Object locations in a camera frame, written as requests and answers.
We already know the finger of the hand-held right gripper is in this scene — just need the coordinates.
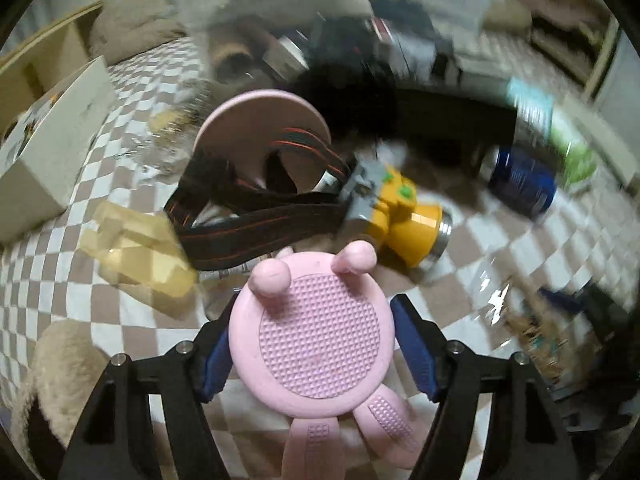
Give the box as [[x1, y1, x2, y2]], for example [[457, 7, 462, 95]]
[[540, 287, 632, 342]]

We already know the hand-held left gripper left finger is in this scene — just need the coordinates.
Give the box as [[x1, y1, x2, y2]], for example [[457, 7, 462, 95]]
[[59, 317, 236, 480]]

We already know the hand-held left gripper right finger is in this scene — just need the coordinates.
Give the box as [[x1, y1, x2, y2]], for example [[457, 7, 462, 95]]
[[390, 294, 581, 480]]

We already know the pink silicone bunny brush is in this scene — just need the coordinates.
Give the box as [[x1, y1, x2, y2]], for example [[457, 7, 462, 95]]
[[227, 242, 431, 480]]

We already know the clear plastic storage container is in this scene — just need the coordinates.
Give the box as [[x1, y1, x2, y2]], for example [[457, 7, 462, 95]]
[[175, 0, 491, 91]]

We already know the dark blue can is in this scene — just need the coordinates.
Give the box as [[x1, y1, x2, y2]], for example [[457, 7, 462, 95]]
[[480, 145, 558, 218]]

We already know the yellow translucent plastic piece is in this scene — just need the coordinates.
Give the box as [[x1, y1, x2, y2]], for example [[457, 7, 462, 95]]
[[82, 202, 198, 301]]

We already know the green wipes packet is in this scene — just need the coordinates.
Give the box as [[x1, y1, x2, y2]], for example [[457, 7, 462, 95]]
[[547, 115, 598, 191]]

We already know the beige fuzzy cloth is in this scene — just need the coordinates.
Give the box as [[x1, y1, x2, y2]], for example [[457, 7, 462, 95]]
[[10, 320, 166, 480]]

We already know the brown white checkered bed sheet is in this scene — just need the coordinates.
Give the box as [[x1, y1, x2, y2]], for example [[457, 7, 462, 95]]
[[0, 30, 640, 480]]

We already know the teal wipes packet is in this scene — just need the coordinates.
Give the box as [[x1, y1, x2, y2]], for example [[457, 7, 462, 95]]
[[505, 80, 556, 136]]

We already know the flat black box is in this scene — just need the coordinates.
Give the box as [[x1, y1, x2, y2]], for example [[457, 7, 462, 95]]
[[390, 85, 518, 161]]

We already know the crystal tiara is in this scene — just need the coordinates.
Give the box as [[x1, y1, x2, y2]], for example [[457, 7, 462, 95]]
[[125, 80, 216, 181]]

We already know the wooden wardrobe shelf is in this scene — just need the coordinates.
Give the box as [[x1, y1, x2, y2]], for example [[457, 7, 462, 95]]
[[500, 0, 621, 101]]

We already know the pink round disc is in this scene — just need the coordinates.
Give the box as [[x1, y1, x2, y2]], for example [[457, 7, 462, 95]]
[[192, 89, 333, 196]]

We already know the white cardboard box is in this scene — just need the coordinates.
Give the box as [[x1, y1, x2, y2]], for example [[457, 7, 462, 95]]
[[0, 55, 118, 246]]

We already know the brown cardboard tube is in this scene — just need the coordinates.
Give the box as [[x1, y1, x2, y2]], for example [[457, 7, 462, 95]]
[[210, 35, 261, 81]]

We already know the small white box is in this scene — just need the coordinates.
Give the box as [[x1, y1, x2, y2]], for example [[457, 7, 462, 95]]
[[265, 35, 311, 81]]

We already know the dark red slim box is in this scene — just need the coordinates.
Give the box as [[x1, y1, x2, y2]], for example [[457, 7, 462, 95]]
[[372, 17, 401, 46]]

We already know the beige quilt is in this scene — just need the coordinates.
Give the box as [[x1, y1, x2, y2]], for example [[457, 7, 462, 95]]
[[90, 0, 226, 66]]

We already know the wooden bedside shelf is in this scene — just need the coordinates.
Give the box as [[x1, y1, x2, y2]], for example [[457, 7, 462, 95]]
[[0, 2, 106, 126]]

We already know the clear bag of brown cords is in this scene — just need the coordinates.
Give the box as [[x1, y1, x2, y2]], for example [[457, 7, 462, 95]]
[[470, 260, 576, 386]]

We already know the yellow headlamp with striped strap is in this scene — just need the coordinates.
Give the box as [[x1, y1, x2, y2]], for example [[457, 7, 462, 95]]
[[165, 127, 453, 273]]

